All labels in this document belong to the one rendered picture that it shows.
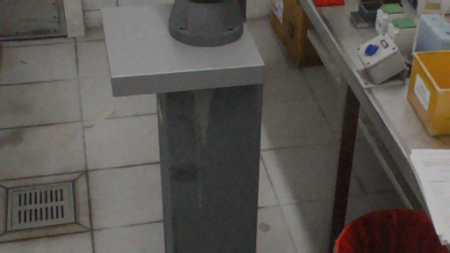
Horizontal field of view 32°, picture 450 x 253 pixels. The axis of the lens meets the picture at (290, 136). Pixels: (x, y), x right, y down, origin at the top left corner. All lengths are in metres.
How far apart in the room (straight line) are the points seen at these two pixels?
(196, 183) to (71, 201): 0.97
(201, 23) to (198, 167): 0.33
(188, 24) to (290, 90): 1.62
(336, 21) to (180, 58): 0.41
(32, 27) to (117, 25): 1.88
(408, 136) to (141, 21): 0.60
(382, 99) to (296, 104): 1.56
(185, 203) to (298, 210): 0.87
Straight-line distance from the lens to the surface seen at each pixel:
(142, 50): 1.53
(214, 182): 1.70
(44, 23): 3.47
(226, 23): 1.54
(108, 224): 2.50
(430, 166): 1.31
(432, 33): 1.55
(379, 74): 1.51
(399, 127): 1.42
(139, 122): 2.93
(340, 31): 1.71
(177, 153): 1.64
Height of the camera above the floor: 1.68
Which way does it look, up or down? 36 degrees down
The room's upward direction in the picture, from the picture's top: 4 degrees clockwise
